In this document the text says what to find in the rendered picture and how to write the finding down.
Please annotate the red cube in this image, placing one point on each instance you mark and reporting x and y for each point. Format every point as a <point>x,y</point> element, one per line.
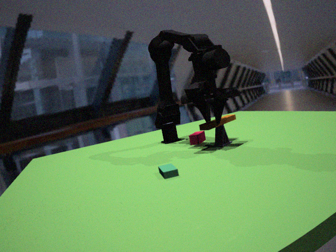
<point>197,138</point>

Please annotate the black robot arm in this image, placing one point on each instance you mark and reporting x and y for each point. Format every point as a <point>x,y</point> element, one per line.
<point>211,57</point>

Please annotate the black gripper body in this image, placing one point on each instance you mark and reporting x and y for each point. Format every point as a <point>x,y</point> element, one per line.
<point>218,94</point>

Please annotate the orange rectangular bar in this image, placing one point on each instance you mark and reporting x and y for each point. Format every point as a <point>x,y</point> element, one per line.
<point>212,124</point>

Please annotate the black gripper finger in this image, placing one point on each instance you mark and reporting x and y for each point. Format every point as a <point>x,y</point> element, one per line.
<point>204,108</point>
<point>218,107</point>

